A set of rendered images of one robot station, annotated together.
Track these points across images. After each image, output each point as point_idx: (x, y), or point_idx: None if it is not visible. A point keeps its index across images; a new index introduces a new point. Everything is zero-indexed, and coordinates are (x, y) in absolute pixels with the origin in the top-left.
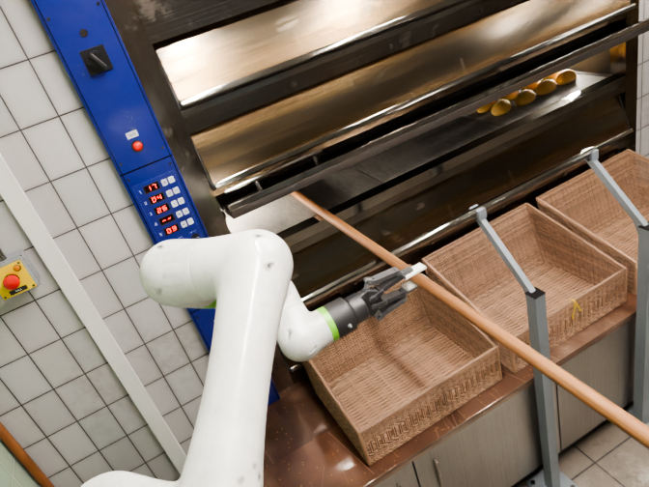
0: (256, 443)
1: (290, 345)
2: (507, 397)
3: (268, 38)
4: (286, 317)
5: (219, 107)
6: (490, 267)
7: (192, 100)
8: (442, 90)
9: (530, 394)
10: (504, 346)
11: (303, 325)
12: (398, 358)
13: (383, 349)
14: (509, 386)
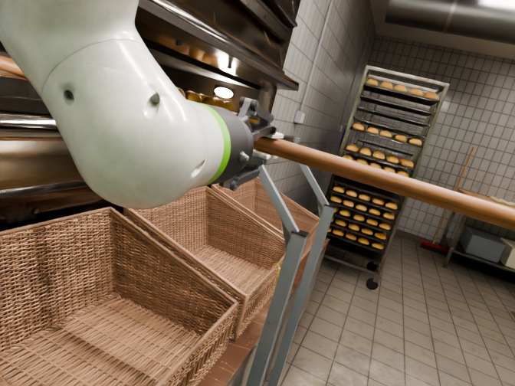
0: None
1: (155, 125)
2: (238, 370)
3: None
4: (139, 57)
5: None
6: (175, 237)
7: None
8: (203, 24)
9: (244, 368)
10: (481, 214)
11: (183, 96)
12: (77, 335)
13: (50, 323)
14: (237, 357)
